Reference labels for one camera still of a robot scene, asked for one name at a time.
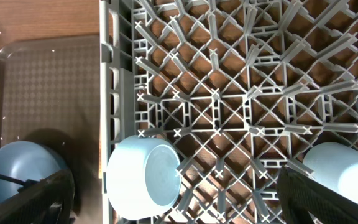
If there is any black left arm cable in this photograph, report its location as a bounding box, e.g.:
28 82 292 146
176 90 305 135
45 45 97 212
0 169 30 186

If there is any dark blue plate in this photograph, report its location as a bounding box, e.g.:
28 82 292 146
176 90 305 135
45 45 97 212
0 141 68 203

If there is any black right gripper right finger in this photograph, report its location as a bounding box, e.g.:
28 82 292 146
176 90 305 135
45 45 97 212
277 167 358 224

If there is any light blue cup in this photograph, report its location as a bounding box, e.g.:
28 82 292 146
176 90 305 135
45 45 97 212
303 142 358 204

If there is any brown serving tray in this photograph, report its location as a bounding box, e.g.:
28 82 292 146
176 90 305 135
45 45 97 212
0 35 102 223

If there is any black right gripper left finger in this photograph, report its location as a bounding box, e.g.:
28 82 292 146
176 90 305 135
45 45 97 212
0 169 75 224

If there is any light blue rice bowl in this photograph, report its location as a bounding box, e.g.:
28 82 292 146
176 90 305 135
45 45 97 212
105 135 181 220

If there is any grey dishwasher rack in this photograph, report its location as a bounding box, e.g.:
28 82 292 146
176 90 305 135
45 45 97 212
99 0 358 223

